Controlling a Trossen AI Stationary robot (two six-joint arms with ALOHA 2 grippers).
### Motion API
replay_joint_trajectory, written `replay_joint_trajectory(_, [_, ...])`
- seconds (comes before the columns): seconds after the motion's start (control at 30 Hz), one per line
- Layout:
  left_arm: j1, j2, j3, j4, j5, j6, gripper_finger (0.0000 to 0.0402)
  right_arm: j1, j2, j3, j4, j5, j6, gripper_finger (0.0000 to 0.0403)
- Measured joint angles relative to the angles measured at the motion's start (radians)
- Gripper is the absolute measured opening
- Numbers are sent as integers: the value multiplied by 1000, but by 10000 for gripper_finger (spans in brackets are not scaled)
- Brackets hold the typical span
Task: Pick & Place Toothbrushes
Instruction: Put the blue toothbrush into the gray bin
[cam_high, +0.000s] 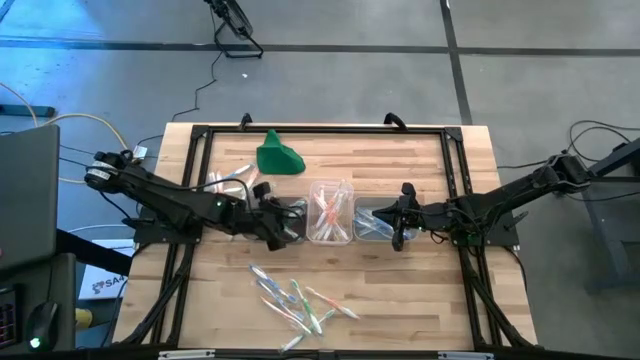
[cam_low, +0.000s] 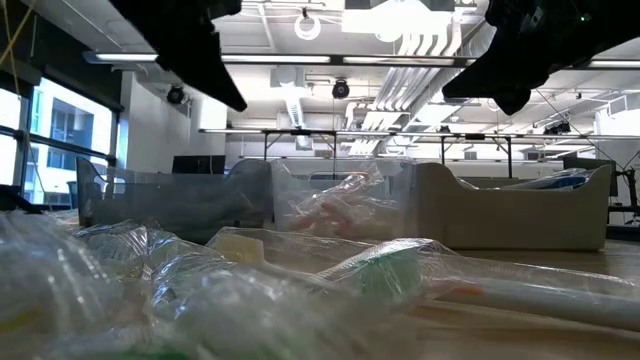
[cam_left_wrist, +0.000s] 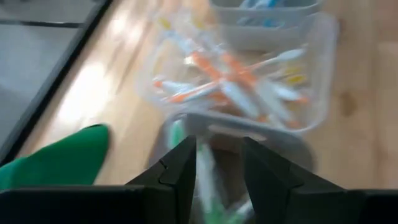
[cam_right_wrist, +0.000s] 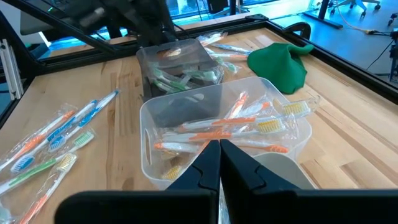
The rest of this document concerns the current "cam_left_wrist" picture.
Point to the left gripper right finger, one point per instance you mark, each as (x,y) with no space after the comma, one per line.
(311,205)

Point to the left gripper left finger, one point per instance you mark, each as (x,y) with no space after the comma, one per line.
(93,205)

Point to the green cloth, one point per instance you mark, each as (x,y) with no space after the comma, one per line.
(62,161)

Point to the clear plastic bin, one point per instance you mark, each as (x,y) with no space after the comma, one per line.
(323,62)

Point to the light grey plastic bin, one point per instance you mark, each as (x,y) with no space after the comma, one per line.
(264,40)

